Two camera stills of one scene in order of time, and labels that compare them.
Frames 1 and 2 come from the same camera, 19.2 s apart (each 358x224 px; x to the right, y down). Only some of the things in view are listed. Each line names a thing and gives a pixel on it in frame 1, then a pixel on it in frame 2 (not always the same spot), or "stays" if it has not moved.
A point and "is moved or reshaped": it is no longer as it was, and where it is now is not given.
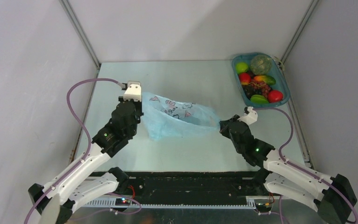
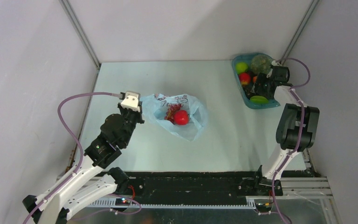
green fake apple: [241, 67] stays
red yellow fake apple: [245, 78] stays
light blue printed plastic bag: [162, 117] is moved or reshaped
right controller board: [266, 205] stays
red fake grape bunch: [261, 85] is moved or reshaped
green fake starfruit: [258, 99] stays
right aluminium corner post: [299, 31] stays
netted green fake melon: [260, 65] stays
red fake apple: [275, 96] is moved or reshaped
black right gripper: [224, 124] -> [261, 78]
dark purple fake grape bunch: [249, 91] stays
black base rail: [193, 187] stays
